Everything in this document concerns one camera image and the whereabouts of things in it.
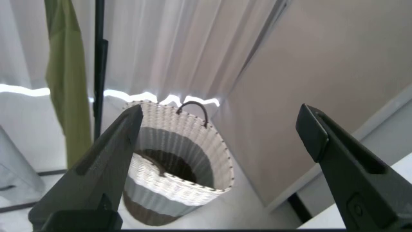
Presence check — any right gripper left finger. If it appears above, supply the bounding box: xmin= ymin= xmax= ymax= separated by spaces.
xmin=28 ymin=104 xmax=144 ymax=230

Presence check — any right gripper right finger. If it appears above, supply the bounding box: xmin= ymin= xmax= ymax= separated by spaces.
xmin=295 ymin=103 xmax=412 ymax=230

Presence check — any olive green garment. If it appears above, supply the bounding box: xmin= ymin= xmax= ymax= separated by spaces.
xmin=44 ymin=0 xmax=93 ymax=169

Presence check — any white laundry basket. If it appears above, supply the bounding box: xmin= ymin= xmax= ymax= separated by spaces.
xmin=121 ymin=100 xmax=235 ymax=227

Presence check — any black clothes rack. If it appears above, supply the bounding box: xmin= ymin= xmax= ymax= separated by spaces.
xmin=0 ymin=0 xmax=109 ymax=214

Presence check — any white curtain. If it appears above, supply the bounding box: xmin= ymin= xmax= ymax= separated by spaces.
xmin=0 ymin=0 xmax=289 ymax=108

